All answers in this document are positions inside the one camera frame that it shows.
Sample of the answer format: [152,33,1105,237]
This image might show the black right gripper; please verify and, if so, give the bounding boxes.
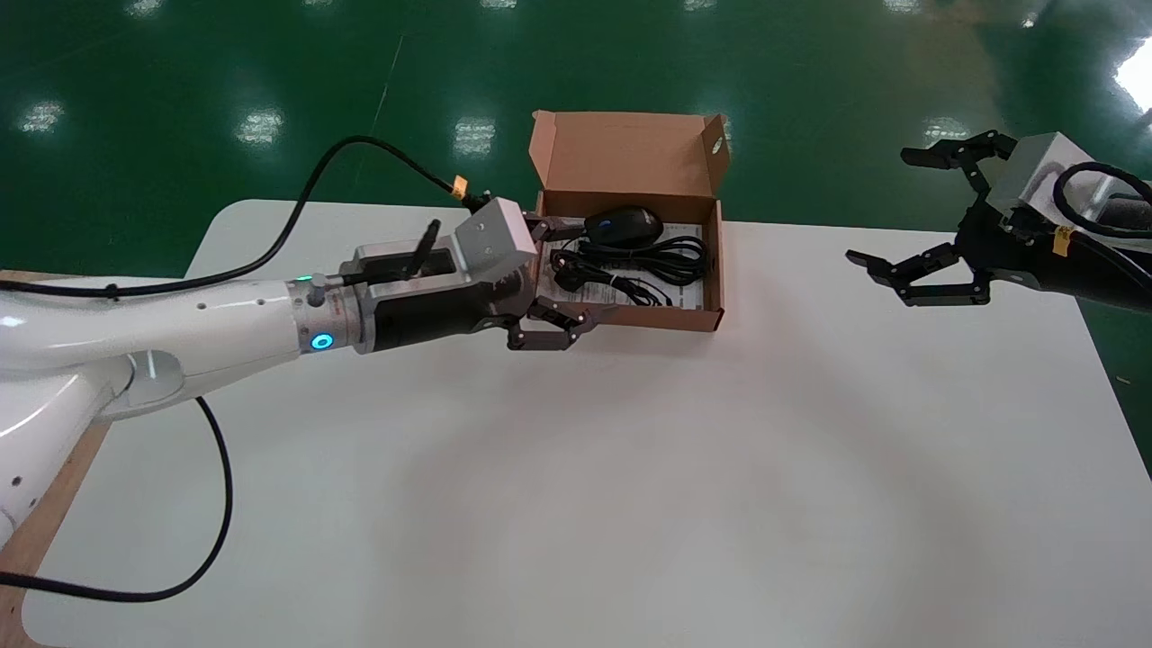
[846,130,1045,309]

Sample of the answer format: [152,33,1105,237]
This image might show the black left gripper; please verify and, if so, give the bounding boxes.
[367,213,622,354]

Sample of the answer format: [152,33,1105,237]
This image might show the black wired computer mouse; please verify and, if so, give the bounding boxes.
[562,205,667,264]

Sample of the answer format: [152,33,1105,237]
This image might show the black power cable with plug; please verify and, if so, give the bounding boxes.
[549,236,709,309]

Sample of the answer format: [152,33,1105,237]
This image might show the brown cardboard storage box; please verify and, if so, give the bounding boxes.
[526,110,732,332]

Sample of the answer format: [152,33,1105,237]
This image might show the white printed instruction sheet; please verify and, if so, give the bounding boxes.
[537,218,705,311]

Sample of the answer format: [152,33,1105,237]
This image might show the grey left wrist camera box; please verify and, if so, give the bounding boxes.
[340,198,539,282]

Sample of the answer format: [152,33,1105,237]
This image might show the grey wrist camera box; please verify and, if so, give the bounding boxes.
[985,132,1101,221]
[340,198,539,282]

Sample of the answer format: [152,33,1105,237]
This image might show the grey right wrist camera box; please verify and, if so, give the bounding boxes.
[985,132,1101,221]

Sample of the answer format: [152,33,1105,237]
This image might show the black left arm base cable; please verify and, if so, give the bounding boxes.
[0,396,235,603]

